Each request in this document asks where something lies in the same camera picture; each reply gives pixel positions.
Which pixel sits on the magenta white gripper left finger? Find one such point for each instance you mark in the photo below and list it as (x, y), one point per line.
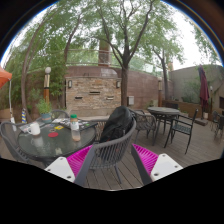
(75, 167)

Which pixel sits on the white ceramic mug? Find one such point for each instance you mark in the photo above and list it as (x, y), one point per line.
(34, 129)

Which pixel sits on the round glass patio table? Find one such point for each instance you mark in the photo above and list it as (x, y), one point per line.
(45, 149)

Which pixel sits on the large central tree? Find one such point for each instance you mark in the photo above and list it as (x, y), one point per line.
(129, 27)

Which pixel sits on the potted green plant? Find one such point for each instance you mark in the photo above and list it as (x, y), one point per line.
(44, 109)

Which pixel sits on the grey wicker patio chair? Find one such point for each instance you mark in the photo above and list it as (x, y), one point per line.
(109, 154)

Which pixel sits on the orange umbrella canopy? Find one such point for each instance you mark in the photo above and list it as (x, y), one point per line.
(4, 77)

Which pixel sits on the dark chair behind table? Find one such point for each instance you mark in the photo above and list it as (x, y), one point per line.
(144, 122)

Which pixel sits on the grey chair at left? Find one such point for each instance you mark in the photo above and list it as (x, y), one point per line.
(10, 132)

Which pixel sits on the yellow card on table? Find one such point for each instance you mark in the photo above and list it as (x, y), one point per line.
(59, 127)

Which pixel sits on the clear bottle green cap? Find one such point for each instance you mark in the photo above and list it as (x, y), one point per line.
(74, 125)

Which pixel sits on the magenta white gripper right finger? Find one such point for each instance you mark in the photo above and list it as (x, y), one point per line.
(151, 166)

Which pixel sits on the globe lamp post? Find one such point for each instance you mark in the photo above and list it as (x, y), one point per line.
(47, 84)

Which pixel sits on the red round coaster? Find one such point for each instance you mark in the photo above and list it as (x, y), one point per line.
(53, 134)

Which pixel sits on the black metal patio chair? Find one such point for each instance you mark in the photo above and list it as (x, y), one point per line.
(178, 125)

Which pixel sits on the folded maroon patio umbrella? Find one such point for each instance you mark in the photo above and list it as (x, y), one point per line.
(204, 92)

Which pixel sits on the black backpack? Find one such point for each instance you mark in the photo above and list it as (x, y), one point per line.
(118, 124)

